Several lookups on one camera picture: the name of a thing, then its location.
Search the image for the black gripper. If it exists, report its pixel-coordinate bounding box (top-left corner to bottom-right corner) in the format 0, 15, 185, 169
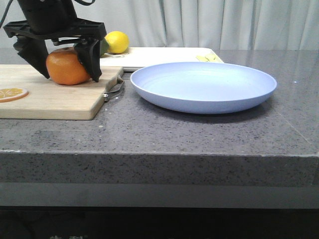
3, 19, 107, 82

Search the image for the bamboo cutting board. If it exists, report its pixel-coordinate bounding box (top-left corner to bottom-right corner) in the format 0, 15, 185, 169
0, 64, 124, 120

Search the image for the metal cutting board handle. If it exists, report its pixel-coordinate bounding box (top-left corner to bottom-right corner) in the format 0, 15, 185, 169
103, 75, 124, 102

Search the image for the whole orange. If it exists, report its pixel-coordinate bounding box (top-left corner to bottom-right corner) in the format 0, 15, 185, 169
46, 47, 91, 86

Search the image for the orange slice toy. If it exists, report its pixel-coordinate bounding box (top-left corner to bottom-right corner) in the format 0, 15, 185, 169
0, 88, 28, 103

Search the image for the white bear tray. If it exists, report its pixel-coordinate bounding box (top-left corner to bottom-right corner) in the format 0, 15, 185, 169
100, 47, 216, 72

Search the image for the green lime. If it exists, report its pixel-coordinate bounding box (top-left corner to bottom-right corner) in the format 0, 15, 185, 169
100, 38, 109, 57

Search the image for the yellow toy knife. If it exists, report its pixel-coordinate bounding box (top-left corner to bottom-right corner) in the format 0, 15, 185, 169
196, 55, 210, 62

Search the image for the yellow toy fork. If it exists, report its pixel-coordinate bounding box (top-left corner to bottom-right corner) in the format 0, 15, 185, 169
204, 53, 224, 63

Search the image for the yellow lemon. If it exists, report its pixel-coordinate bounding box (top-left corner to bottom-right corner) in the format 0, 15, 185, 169
105, 31, 130, 54

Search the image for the grey curtain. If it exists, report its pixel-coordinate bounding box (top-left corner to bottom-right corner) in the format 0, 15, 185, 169
0, 0, 319, 52

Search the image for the light blue plate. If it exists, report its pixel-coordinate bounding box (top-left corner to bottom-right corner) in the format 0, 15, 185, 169
131, 62, 277, 114

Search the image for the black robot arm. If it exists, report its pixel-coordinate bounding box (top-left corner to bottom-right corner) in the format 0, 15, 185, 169
3, 0, 107, 82

